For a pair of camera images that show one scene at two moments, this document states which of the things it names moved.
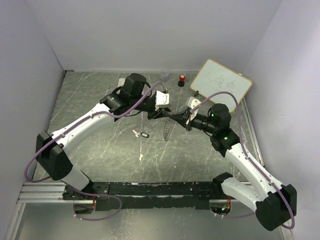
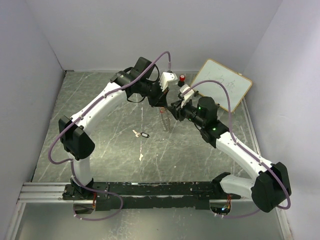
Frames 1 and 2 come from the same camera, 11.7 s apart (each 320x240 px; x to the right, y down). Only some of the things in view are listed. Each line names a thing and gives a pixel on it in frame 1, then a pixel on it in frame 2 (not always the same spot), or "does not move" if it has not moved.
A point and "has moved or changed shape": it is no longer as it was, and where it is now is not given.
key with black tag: x=143 y=134 does not move
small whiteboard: x=214 y=77 does not move
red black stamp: x=181 y=83 does not move
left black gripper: x=161 y=113 to x=161 y=100
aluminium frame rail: x=44 y=192 does not move
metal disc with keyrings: x=167 y=131 has moved or changed shape
